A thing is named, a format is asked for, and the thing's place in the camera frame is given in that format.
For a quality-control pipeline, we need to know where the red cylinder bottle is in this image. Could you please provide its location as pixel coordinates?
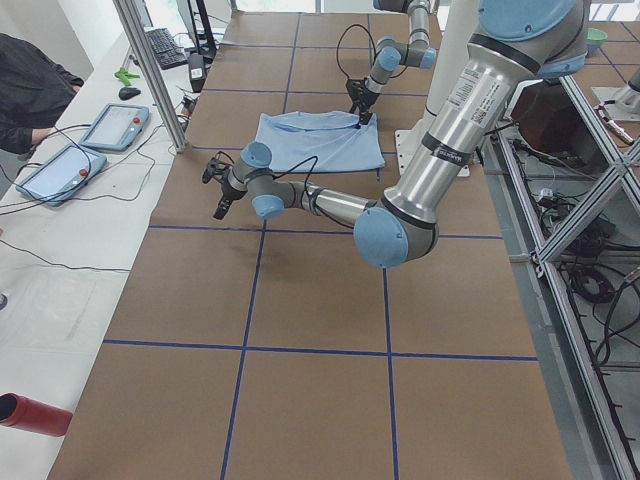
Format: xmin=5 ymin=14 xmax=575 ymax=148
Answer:
xmin=1 ymin=393 xmax=73 ymax=437

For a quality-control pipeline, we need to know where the person in black clothes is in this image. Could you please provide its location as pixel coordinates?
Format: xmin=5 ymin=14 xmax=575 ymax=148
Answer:
xmin=1 ymin=33 xmax=84 ymax=155

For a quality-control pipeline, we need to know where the blue teach pendant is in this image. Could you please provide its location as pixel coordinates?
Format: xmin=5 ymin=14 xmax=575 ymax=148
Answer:
xmin=16 ymin=144 xmax=107 ymax=206
xmin=79 ymin=103 xmax=150 ymax=152

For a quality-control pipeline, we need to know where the aluminium frame post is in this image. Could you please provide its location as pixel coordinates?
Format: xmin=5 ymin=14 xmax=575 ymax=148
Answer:
xmin=113 ymin=0 xmax=188 ymax=153

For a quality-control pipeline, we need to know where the far blue teach pendant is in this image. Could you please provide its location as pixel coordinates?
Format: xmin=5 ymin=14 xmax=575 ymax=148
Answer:
xmin=79 ymin=103 xmax=150 ymax=152

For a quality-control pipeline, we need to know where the black power adapter box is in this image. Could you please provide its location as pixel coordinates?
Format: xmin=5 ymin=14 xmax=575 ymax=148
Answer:
xmin=188 ymin=52 xmax=207 ymax=93

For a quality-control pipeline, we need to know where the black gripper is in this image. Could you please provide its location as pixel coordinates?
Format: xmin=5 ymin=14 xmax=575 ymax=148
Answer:
xmin=213 ymin=177 xmax=245 ymax=220
xmin=346 ymin=78 xmax=379 ymax=129

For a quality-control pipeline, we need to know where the green bowl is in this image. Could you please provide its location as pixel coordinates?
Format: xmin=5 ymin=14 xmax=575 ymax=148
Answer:
xmin=586 ymin=27 xmax=608 ymax=55

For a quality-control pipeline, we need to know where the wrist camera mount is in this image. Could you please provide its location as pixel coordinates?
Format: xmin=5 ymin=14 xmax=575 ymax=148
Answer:
xmin=202 ymin=151 xmax=234 ymax=184

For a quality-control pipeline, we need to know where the black computer mouse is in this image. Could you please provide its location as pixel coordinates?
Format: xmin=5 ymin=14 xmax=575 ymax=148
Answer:
xmin=118 ymin=86 xmax=141 ymax=101

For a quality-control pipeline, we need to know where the black keyboard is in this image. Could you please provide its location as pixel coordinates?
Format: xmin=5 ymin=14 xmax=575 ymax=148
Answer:
xmin=145 ymin=28 xmax=188 ymax=70

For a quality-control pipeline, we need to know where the green plastic tool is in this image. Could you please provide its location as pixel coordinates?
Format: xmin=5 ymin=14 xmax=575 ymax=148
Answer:
xmin=114 ymin=67 xmax=139 ymax=86

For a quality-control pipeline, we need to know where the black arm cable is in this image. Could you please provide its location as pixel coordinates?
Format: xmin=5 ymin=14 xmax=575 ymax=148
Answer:
xmin=335 ymin=23 xmax=377 ymax=84
xmin=269 ymin=154 xmax=321 ymax=211

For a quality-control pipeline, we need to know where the light blue t-shirt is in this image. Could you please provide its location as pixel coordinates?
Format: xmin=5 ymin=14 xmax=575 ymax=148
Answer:
xmin=255 ymin=111 xmax=385 ymax=173

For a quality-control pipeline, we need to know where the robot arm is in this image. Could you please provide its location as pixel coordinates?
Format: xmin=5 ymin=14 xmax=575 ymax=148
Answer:
xmin=346 ymin=0 xmax=437 ymax=125
xmin=203 ymin=1 xmax=590 ymax=268

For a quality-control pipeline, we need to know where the near blue teach pendant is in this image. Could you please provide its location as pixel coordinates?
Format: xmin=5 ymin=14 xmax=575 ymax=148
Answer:
xmin=16 ymin=144 xmax=107 ymax=206

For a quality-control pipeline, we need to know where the white pedestal column with base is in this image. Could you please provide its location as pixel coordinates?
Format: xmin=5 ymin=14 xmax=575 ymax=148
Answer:
xmin=395 ymin=0 xmax=479 ymax=173

